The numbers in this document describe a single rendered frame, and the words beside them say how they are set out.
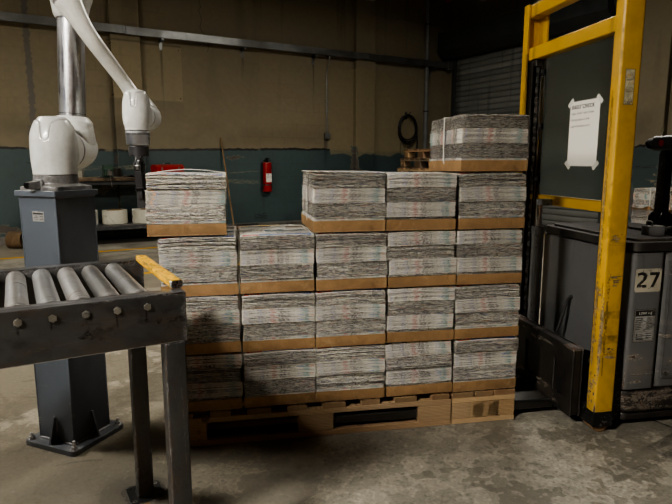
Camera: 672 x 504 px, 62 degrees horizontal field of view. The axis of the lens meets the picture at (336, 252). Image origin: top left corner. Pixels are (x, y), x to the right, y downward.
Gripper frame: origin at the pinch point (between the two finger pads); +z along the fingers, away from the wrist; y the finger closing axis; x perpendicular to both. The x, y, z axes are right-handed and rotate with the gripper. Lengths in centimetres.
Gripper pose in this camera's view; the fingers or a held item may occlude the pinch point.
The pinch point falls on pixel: (141, 198)
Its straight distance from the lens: 233.1
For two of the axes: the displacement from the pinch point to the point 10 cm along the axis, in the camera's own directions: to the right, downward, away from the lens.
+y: -1.8, -1.6, 9.7
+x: -9.8, 0.3, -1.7
